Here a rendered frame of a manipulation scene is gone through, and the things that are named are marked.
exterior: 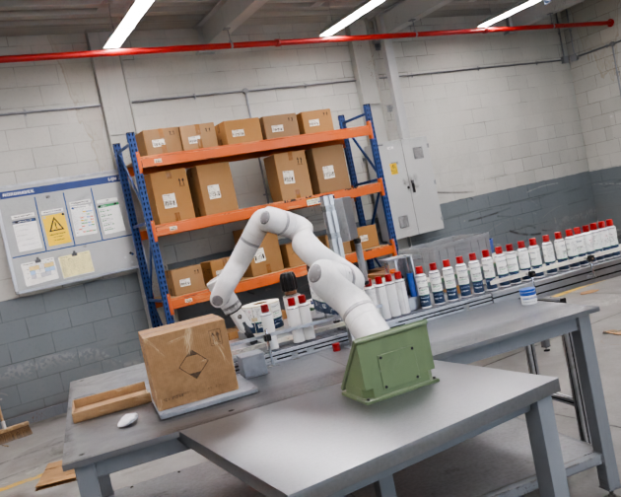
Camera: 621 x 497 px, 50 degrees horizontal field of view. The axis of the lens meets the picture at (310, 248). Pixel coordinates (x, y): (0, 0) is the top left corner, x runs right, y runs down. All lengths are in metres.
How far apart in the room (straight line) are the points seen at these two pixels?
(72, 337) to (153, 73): 2.89
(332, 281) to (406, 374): 0.42
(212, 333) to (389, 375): 0.73
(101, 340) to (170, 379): 4.69
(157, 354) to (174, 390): 0.15
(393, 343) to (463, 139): 7.66
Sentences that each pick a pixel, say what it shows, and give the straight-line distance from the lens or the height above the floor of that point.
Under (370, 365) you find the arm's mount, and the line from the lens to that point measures 2.09.
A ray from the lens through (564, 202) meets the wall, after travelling 10.94.
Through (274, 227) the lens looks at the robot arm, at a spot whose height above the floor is 1.41.
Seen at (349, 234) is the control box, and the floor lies 1.31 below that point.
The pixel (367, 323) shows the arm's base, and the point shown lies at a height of 1.04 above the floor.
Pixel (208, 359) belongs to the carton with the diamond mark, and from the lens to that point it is 2.53.
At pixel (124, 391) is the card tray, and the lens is 3.05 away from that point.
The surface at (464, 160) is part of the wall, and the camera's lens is 9.61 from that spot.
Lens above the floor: 1.44
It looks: 3 degrees down
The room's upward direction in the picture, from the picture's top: 12 degrees counter-clockwise
